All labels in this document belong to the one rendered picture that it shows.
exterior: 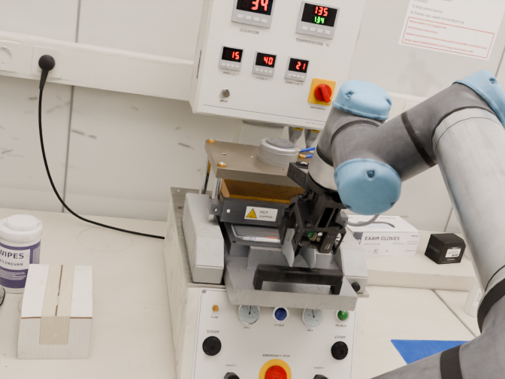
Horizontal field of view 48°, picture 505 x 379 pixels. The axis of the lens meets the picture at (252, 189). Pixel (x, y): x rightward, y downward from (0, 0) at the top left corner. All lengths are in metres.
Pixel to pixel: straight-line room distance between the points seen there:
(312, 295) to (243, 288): 0.12
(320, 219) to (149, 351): 0.46
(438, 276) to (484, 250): 1.16
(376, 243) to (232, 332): 0.68
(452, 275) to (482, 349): 1.27
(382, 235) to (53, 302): 0.89
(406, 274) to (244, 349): 0.67
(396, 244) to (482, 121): 1.04
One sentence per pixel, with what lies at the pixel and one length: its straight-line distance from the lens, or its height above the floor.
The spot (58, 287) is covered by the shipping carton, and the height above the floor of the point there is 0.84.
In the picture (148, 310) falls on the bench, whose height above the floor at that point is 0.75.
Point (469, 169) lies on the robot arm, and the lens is 0.57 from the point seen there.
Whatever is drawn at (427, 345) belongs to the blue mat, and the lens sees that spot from 1.39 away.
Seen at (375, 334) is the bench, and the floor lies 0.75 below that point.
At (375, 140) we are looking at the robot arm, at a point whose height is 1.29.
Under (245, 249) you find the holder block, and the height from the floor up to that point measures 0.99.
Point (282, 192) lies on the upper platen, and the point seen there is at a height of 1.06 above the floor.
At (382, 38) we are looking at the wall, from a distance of 1.69.
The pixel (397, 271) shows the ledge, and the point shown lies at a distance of 1.58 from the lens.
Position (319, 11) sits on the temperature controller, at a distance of 1.25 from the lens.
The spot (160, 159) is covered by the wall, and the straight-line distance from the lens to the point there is 1.62.
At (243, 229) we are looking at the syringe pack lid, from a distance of 1.07.
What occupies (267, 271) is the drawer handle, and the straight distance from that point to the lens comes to 0.94.
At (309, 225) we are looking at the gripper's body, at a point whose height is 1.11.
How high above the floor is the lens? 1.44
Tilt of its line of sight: 20 degrees down
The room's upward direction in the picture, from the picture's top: 11 degrees clockwise
